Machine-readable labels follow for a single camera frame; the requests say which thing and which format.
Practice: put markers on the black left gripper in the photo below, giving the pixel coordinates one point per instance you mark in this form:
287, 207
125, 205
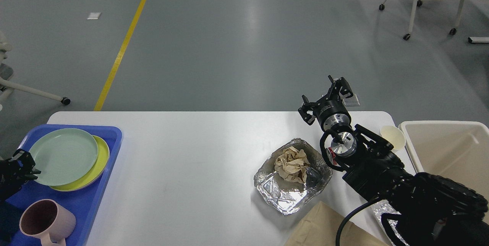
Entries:
22, 164

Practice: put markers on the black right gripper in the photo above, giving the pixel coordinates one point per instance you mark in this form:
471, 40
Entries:
332, 113

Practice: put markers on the mint green plate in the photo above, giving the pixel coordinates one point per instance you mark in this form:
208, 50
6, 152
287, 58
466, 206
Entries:
64, 156

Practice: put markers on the pink mug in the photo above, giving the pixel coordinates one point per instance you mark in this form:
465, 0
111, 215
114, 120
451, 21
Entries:
47, 221

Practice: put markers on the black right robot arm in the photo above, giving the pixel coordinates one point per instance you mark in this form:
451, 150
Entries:
431, 210

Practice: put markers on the metal floor plate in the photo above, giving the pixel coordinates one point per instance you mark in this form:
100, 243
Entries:
352, 101

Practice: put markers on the dark teal cup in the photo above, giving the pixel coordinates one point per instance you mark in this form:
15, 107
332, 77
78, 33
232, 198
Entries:
9, 222

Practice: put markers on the blue plastic tray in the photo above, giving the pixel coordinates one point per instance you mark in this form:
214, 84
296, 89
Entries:
83, 203

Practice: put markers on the crumpled brown paper ball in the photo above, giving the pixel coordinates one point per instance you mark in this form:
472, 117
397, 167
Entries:
292, 165

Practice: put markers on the cream paper cup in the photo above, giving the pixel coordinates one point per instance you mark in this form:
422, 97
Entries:
395, 136

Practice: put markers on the yellow plate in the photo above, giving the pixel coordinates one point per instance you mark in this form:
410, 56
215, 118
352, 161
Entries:
94, 173

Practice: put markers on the aluminium foil tray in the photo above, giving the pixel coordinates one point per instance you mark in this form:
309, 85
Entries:
286, 196

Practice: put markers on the brown paper bag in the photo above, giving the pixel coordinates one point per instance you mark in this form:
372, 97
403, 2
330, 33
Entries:
319, 228

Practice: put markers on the beige plastic bin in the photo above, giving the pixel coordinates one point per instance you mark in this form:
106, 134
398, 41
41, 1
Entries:
458, 150

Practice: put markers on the white bar on floor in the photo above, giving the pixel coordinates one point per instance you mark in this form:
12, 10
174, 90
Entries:
478, 40

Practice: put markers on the white floor marker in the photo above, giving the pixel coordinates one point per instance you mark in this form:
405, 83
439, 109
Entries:
94, 15

